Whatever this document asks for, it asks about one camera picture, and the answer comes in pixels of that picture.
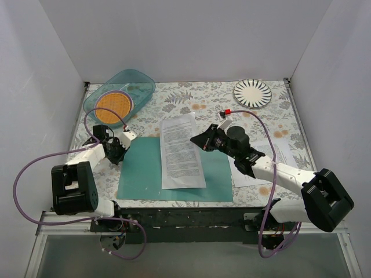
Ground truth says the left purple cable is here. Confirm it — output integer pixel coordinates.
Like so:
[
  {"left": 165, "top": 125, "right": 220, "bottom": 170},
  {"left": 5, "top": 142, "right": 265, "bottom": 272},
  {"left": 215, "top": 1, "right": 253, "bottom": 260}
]
[{"left": 13, "top": 107, "right": 148, "bottom": 260}]

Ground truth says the purple cable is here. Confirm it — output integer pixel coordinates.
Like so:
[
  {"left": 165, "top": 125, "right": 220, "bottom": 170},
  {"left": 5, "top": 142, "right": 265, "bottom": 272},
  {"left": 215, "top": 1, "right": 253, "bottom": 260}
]
[
  {"left": 224, "top": 108, "right": 302, "bottom": 258},
  {"left": 13, "top": 107, "right": 148, "bottom": 260}
]

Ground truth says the striped white ceramic plate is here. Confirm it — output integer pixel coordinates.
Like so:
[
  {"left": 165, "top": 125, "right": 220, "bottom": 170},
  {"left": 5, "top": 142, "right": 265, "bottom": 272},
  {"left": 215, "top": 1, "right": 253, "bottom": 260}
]
[{"left": 233, "top": 79, "right": 272, "bottom": 109}]

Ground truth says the aluminium frame rail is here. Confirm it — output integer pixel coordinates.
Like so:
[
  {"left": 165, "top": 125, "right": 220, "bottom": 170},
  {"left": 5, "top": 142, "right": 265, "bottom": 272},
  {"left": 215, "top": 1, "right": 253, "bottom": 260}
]
[{"left": 36, "top": 212, "right": 92, "bottom": 235}]

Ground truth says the orange woven coaster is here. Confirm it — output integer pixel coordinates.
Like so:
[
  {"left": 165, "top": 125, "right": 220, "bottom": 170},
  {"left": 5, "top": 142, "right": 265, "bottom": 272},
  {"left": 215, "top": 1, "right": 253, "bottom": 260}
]
[{"left": 95, "top": 90, "right": 134, "bottom": 125}]

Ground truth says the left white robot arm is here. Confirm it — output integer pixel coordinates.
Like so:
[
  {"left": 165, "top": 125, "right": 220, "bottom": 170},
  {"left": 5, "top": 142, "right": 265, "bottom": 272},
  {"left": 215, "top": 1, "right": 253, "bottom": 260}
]
[{"left": 51, "top": 125, "right": 137, "bottom": 232}]

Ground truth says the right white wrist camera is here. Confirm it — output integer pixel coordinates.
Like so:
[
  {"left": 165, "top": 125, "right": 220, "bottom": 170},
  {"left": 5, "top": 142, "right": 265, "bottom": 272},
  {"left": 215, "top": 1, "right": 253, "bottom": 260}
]
[{"left": 217, "top": 109, "right": 232, "bottom": 130}]

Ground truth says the printed paper sheet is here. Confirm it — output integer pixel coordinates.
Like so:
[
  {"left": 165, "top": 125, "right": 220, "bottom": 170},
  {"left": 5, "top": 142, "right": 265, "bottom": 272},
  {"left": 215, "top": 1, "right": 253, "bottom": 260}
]
[
  {"left": 228, "top": 139, "right": 297, "bottom": 188},
  {"left": 159, "top": 112, "right": 206, "bottom": 189}
]

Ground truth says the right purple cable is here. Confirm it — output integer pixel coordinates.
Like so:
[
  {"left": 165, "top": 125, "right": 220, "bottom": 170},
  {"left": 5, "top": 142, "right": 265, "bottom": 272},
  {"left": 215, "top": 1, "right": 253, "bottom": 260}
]
[{"left": 224, "top": 108, "right": 302, "bottom": 258}]

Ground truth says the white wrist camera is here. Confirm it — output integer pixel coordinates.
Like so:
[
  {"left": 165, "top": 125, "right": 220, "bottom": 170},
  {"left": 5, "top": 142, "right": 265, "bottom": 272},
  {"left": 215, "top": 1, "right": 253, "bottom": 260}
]
[
  {"left": 118, "top": 130, "right": 137, "bottom": 149},
  {"left": 217, "top": 109, "right": 232, "bottom": 130}
]

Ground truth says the teal plastic folder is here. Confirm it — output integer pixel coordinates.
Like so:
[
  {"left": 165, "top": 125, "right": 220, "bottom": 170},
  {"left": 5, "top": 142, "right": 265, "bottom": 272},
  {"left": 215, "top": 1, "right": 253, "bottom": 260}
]
[{"left": 117, "top": 137, "right": 233, "bottom": 202}]

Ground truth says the teal transparent plastic container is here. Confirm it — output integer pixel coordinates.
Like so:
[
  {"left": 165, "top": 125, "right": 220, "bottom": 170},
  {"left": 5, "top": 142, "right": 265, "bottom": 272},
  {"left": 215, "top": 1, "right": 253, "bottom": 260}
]
[{"left": 83, "top": 69, "right": 156, "bottom": 129}]

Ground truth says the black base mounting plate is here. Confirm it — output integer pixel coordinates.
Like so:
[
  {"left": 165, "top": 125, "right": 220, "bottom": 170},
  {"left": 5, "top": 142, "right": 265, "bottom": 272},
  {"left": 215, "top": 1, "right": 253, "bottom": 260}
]
[{"left": 89, "top": 207, "right": 285, "bottom": 250}]

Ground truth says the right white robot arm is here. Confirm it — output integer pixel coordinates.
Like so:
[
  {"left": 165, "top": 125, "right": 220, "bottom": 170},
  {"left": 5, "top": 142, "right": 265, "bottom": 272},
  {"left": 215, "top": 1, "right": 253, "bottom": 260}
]
[{"left": 190, "top": 124, "right": 354, "bottom": 232}]

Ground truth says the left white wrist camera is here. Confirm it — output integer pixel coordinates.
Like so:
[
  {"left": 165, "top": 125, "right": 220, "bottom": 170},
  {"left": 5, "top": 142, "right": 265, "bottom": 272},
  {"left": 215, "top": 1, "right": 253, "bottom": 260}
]
[{"left": 118, "top": 130, "right": 137, "bottom": 149}]

